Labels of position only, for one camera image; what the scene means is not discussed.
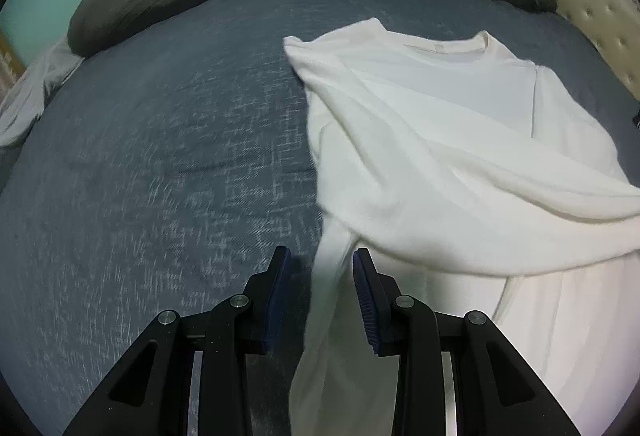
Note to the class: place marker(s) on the white long-sleeve shirt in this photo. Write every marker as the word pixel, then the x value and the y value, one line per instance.
pixel 450 140

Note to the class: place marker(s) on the light grey blanket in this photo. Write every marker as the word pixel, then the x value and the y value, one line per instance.
pixel 35 90

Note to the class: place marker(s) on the bed with blue patterned sheet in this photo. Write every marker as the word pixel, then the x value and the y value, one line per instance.
pixel 150 165

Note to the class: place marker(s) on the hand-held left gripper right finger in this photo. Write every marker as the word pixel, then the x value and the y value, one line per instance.
pixel 365 301

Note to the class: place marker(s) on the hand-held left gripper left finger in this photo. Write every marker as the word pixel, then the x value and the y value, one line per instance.
pixel 277 296

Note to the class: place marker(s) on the wooden frame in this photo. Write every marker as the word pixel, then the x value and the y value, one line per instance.
pixel 10 60

